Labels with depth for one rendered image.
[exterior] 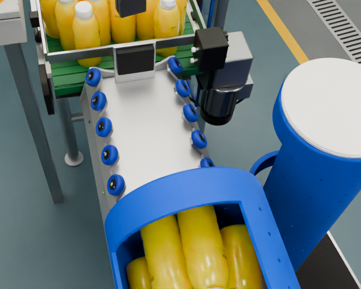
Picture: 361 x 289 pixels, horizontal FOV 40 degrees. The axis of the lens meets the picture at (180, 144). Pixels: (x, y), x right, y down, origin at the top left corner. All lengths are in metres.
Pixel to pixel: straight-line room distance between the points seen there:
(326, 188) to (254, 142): 1.15
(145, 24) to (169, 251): 0.70
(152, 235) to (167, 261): 0.05
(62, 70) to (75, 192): 0.91
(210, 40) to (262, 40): 1.49
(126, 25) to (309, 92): 0.49
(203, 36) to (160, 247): 0.62
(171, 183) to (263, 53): 1.98
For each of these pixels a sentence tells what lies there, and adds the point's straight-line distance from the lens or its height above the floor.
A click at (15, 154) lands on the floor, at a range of 2.29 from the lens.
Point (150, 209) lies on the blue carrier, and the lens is 0.75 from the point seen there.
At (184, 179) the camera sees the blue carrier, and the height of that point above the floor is 1.23.
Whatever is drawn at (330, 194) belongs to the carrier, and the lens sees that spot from 1.23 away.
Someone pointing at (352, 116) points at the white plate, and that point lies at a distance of 1.16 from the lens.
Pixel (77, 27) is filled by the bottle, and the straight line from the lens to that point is 1.24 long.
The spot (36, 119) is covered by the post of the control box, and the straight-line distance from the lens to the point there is 1.64.
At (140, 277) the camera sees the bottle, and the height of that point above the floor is 1.07.
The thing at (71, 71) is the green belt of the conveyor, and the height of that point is 0.90.
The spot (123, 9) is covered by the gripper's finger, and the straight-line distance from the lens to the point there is 0.55.
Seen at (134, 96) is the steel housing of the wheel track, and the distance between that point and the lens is 1.23.
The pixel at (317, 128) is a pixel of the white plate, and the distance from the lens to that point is 1.11.
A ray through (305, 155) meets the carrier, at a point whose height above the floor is 0.99.
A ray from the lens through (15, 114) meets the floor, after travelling 2.41.
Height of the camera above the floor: 1.89
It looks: 57 degrees down
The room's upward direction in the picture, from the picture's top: 7 degrees clockwise
